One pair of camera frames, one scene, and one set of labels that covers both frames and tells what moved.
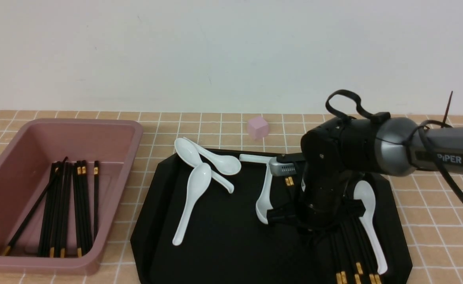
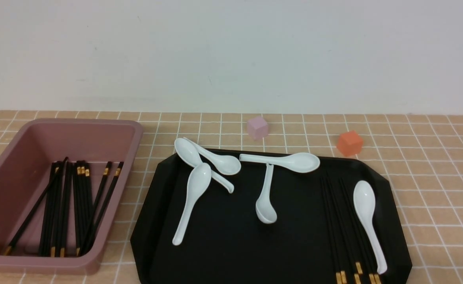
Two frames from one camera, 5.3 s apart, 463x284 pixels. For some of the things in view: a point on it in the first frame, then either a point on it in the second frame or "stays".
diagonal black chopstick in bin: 53,176 stays
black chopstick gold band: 288,184 to 108,166
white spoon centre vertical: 264,207 stays
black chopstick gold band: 291,185 to 104,205
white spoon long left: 199,178 stays
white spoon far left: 188,154 stays
